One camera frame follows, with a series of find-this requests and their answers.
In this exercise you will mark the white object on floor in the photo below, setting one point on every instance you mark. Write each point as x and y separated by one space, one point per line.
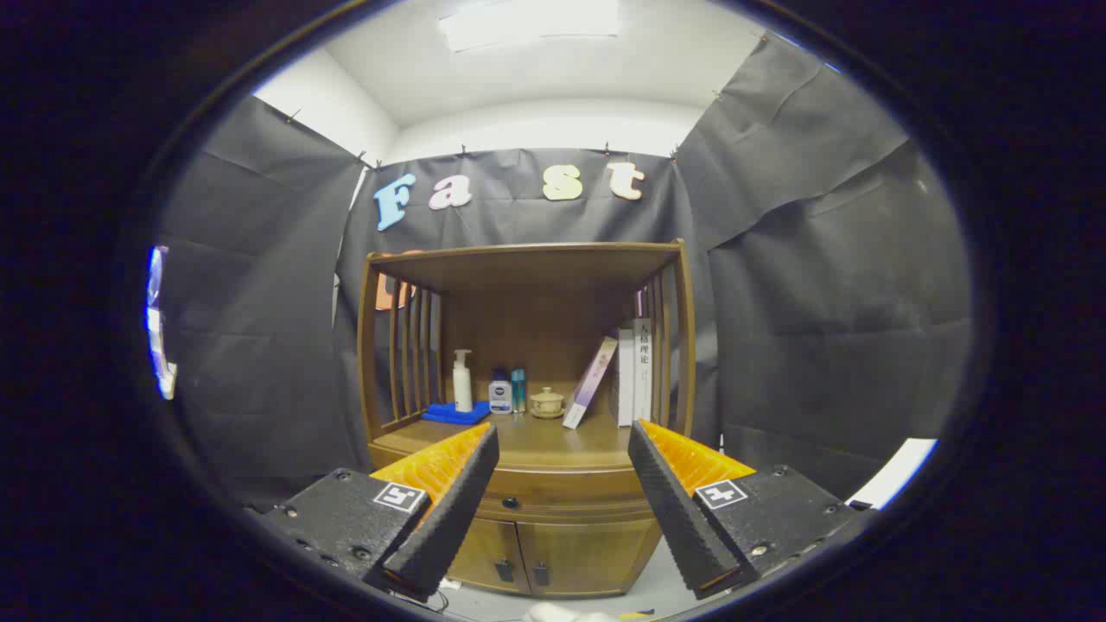
562 613

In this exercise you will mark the white pump bottle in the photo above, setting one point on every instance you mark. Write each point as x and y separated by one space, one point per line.
463 393

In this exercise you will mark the white book with black spine print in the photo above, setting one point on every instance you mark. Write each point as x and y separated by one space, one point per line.
643 371

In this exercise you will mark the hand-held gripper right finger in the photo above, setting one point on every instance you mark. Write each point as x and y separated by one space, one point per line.
674 510

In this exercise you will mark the wooden cabinet door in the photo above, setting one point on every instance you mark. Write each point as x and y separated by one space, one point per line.
587 553
492 553

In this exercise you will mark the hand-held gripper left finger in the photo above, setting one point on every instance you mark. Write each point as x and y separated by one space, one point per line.
458 510

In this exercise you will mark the purple and white book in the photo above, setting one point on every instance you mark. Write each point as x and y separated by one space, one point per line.
590 384

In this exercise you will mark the white bottle with blue cap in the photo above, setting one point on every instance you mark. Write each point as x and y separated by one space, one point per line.
500 397

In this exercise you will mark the beige lidded teacup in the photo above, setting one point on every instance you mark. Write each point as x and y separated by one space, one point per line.
547 403

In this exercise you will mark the blue folded cloth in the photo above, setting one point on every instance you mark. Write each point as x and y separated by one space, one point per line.
454 415

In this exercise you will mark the brown wooden countertop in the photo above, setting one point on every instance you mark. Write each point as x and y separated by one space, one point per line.
536 441

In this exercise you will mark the slim teal bottle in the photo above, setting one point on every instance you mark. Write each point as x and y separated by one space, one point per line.
518 393

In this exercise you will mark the brown wooden drawer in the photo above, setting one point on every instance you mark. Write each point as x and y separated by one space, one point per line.
562 497

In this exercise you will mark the brown wooden cabinet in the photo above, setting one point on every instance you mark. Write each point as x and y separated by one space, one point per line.
536 302

